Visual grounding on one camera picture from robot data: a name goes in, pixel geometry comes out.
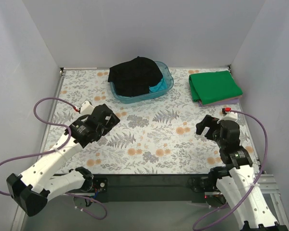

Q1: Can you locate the black t shirt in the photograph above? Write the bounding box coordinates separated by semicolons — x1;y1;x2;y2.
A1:
108;56;163;97

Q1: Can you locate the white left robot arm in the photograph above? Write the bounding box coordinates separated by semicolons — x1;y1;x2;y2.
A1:
7;101;120;217

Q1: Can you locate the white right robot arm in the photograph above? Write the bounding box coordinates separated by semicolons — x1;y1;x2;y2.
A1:
196;113;288;231

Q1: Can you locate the folded lilac t shirt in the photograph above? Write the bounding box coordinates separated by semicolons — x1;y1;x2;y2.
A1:
198;96;241;107

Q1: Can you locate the folded green t shirt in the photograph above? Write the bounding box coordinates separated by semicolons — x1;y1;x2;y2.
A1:
189;71;243;105

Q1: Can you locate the floral table mat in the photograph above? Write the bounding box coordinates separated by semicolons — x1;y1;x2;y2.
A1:
38;68;260;175

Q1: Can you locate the teal t shirt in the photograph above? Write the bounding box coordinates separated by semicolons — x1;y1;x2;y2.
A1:
149;77;167;92

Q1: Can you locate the clear blue plastic basket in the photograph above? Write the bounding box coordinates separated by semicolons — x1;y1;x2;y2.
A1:
108;56;174;104

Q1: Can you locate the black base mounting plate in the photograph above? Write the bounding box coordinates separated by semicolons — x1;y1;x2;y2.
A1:
91;173;229;205

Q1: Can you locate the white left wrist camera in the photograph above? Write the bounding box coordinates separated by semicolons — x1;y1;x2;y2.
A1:
74;101;94;115

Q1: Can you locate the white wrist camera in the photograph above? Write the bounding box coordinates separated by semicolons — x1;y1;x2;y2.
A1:
221;107;238;122
74;101;94;115

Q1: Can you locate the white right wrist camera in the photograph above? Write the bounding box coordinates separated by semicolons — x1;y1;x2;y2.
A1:
221;107;238;122

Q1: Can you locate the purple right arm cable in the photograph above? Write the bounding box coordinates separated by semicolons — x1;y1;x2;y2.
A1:
192;109;268;231

